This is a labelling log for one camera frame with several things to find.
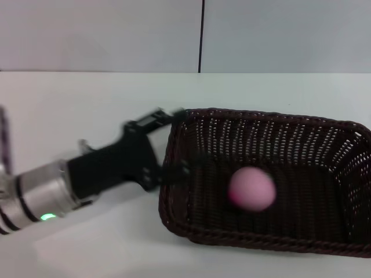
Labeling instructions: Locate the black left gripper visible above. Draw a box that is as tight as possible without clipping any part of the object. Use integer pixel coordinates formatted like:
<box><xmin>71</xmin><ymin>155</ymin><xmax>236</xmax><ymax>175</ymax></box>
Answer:
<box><xmin>66</xmin><ymin>107</ymin><xmax>194</xmax><ymax>201</ymax></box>

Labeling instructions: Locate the pink peach toy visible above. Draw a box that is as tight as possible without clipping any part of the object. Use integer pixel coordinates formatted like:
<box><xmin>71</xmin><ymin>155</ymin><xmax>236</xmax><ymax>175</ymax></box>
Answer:
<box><xmin>227</xmin><ymin>166</ymin><xmax>277</xmax><ymax>212</ymax></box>

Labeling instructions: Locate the black woven plastic basket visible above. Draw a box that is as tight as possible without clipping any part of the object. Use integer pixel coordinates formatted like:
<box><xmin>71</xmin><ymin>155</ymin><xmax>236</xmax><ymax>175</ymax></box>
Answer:
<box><xmin>158</xmin><ymin>107</ymin><xmax>371</xmax><ymax>259</ymax></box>

